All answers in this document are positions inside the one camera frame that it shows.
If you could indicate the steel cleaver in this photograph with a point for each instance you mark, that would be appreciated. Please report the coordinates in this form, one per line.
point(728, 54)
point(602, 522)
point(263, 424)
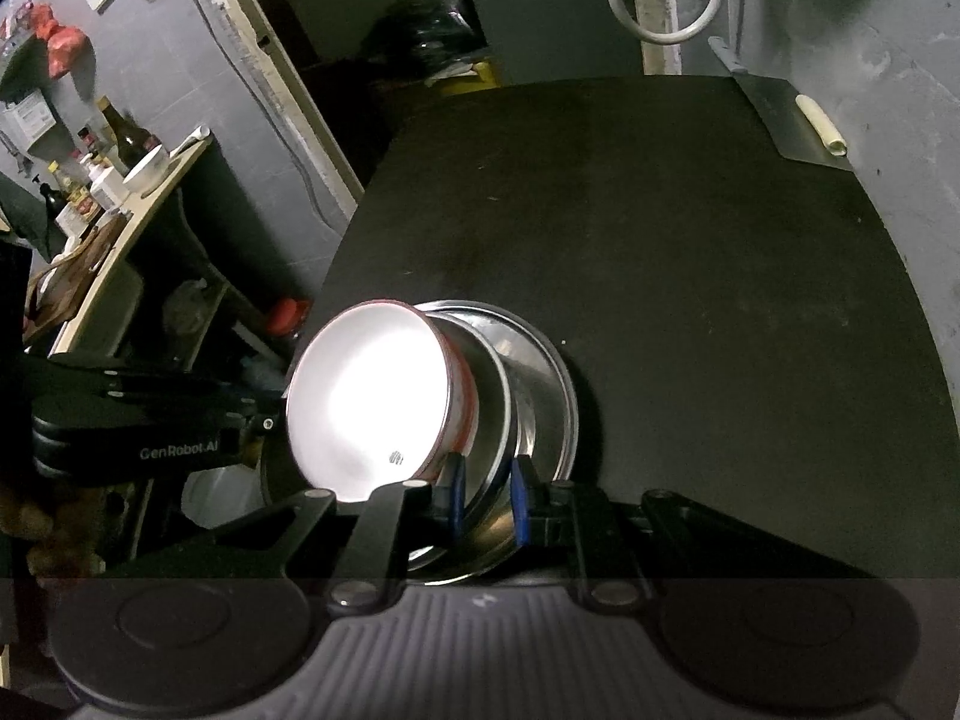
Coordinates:
point(795, 116)

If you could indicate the medium shallow steel basin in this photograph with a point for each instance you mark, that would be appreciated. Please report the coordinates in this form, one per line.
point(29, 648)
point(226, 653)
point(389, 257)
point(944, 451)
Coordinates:
point(538, 390)

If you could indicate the deep steel bowl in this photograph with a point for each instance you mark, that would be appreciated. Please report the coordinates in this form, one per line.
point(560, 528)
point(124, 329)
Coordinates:
point(491, 397)

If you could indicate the red plastic bags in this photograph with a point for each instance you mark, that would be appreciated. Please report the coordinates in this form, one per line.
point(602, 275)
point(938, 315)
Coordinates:
point(64, 45)

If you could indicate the large white ceramic bowl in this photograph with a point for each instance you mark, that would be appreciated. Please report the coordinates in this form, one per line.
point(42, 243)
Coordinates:
point(360, 397)

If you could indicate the cream paper roll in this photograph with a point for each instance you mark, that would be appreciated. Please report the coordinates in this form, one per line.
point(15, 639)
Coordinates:
point(821, 126)

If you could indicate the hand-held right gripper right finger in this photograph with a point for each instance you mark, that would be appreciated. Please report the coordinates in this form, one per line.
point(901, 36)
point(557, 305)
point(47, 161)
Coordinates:
point(522, 501)

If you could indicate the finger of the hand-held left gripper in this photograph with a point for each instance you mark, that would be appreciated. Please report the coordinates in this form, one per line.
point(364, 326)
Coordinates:
point(150, 390)

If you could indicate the dark grey cabinet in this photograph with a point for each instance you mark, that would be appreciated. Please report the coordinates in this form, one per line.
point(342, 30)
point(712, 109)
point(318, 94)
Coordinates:
point(555, 22)

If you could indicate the person's left hand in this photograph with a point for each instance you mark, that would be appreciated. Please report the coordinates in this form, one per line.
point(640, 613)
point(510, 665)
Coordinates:
point(52, 532)

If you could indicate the white wall box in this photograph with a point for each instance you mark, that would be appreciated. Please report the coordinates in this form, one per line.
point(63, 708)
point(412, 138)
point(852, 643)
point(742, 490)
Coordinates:
point(26, 120)

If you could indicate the black plastic bag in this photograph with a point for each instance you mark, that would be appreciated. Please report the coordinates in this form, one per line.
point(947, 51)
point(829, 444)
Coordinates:
point(435, 26)

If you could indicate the white tube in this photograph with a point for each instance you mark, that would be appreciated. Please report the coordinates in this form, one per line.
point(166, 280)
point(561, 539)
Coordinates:
point(191, 141)

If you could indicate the white bowl with plain rim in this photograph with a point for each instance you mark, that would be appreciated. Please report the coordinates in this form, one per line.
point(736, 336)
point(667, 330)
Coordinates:
point(146, 169)

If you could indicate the dark glass bottle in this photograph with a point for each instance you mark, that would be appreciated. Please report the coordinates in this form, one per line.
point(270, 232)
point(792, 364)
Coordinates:
point(127, 135)

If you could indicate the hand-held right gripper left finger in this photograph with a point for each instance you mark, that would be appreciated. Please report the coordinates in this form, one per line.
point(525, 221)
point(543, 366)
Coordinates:
point(454, 499)

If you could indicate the yellow plastic container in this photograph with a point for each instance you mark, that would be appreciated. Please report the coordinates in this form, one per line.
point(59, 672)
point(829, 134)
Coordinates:
point(480, 79)

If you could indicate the large shallow steel basin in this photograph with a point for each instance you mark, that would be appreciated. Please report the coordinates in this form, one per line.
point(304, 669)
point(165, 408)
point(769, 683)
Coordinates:
point(571, 427)

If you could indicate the red-capped dark bottle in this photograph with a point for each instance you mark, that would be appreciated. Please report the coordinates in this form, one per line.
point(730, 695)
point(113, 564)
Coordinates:
point(289, 317)

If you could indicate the wooden shelf unit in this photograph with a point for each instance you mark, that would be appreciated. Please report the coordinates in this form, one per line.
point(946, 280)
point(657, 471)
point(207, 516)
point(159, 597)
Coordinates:
point(135, 232)

